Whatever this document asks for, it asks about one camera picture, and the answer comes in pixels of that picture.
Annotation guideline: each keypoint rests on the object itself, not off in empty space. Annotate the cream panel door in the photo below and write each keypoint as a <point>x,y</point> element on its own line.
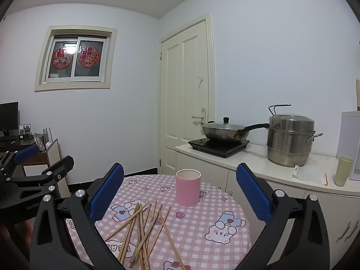
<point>174,90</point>

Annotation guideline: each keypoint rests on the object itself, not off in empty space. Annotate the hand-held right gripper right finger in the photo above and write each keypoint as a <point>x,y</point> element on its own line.
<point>253,191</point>

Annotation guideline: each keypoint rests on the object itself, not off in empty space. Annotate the glass wok lid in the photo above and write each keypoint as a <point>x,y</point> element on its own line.
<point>225,125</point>

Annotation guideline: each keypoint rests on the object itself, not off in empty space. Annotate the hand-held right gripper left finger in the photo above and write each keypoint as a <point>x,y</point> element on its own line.
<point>107,191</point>

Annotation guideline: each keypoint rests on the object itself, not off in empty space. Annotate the white leaflet with orange edge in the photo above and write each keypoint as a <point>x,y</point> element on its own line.
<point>309,175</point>

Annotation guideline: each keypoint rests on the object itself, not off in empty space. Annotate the small photo frame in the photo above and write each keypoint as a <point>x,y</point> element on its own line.
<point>24,129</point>

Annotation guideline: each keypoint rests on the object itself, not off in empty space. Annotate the white kitchen cabinet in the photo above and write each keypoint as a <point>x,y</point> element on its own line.
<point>253,163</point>

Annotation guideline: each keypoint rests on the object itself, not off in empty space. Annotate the pale box-shaped appliance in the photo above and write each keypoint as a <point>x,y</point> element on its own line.
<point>348,137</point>

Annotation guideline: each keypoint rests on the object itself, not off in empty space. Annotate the pink checked tablecloth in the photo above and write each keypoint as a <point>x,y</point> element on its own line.
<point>197,230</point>

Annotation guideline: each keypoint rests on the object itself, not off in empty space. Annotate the light green cup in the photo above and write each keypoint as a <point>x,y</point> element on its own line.
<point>343,171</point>

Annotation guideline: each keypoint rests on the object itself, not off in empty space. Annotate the black computer monitor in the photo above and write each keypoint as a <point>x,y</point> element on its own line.
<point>8,115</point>

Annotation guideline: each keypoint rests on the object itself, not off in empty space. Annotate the dark wooden desk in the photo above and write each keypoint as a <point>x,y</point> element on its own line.
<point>8,146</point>

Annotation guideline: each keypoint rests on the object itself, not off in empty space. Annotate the cream framed window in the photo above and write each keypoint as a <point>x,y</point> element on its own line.
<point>73,86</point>

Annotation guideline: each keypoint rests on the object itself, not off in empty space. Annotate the pink cup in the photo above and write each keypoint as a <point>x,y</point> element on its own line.
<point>188,191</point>

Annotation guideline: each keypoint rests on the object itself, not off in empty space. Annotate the round metal pot lid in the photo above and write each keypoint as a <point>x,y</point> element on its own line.
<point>39,142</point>

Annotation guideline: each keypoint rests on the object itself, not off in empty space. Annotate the white door hook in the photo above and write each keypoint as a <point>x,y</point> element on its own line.
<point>199,79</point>

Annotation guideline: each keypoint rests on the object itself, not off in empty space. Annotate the black induction cooktop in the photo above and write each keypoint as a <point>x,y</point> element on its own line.
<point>219,148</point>

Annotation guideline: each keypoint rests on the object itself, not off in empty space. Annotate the group of wooden chopsticks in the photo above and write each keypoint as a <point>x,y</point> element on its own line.
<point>137,215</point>

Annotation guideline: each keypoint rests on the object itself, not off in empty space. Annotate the stainless steel steamer pot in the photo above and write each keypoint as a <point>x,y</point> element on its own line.
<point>289,143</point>

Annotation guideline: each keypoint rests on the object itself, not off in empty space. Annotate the red round window decal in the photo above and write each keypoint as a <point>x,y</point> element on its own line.
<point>88,56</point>
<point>62,57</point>

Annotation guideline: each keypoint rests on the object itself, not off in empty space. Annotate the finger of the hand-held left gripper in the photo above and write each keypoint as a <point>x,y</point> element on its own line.
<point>60,168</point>
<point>25,154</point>

